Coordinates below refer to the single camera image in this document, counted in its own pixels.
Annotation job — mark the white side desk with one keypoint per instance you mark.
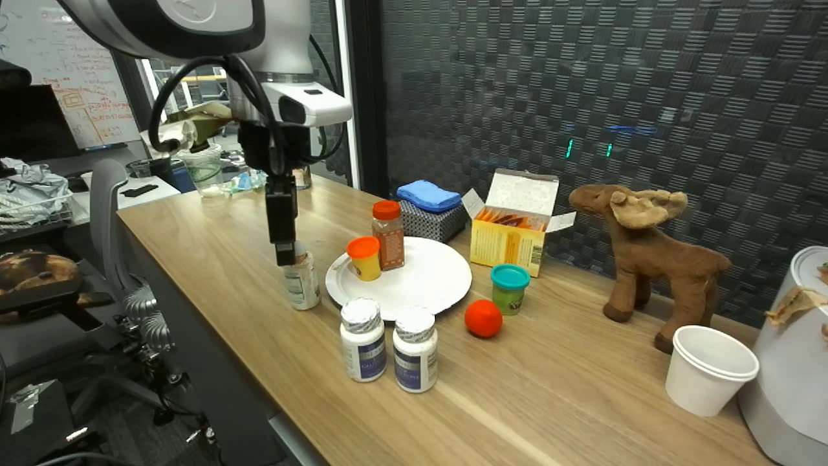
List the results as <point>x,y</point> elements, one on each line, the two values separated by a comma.
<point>167,192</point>

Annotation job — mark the brown crumpled tape piece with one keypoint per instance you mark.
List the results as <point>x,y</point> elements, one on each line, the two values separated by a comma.
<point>798,303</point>

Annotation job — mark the brown spice jar orange lid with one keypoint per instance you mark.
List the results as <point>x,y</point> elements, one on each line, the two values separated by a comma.
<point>389,246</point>

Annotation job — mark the grey cloth pile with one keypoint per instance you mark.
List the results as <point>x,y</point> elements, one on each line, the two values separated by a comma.
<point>35,196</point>

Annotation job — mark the small yellow tub orange lid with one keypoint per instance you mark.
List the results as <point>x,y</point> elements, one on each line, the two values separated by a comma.
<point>365,254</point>

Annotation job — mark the black wheeled chair base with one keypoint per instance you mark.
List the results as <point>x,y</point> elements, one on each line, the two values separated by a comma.
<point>164,390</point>

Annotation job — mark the white paper plate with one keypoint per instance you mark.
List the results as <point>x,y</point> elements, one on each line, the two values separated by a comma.
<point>428,280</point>

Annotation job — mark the black metal pole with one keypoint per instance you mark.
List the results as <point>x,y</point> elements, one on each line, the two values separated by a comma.
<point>133,94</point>

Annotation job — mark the grey chair back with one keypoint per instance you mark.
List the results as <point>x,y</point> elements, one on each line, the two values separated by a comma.
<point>106,224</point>

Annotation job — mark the large white cylindrical container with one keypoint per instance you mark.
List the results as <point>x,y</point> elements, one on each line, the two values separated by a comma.
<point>793,380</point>

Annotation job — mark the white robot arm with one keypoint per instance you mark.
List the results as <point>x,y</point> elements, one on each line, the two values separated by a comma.
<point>171,21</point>

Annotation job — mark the clear plastic container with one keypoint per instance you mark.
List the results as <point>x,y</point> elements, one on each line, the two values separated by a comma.
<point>202,173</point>

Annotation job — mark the small green tub teal lid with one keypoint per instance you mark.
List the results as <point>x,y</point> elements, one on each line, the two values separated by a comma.
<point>511,280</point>

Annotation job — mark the open yellow tea box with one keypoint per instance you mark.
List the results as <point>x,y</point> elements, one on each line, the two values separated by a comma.
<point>506,242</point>

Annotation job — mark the white window frame post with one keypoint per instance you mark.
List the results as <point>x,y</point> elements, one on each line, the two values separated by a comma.
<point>343,53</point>

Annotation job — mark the brown patterned cushion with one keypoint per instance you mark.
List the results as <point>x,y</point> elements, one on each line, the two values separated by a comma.
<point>35,275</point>

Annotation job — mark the white paper cup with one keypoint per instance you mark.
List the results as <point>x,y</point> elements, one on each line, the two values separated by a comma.
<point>706,365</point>

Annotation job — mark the black monitor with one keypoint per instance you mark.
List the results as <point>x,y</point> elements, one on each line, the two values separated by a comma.
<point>26,112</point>

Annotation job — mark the slim cream bottle white cap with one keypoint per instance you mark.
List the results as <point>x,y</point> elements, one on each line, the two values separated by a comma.
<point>300,288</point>

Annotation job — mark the labelled tin can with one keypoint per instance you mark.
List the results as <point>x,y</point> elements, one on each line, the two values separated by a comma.
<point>304,178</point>

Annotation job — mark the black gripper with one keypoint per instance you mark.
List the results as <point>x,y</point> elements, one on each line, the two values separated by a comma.
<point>279,198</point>

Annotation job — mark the black phone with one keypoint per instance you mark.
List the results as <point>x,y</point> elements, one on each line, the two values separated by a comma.
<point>141,189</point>

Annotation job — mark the clear glass jar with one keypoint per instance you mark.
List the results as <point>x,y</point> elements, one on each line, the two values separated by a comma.
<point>246,180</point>

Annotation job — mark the brown plush moose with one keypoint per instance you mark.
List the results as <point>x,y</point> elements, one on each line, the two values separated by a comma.
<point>662,261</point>

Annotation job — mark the red toy strawberry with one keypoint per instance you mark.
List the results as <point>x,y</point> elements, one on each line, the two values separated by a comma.
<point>482,319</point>

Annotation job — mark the white pill bottle blue label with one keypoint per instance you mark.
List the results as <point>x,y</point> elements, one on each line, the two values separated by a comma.
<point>415,354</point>
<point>362,346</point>

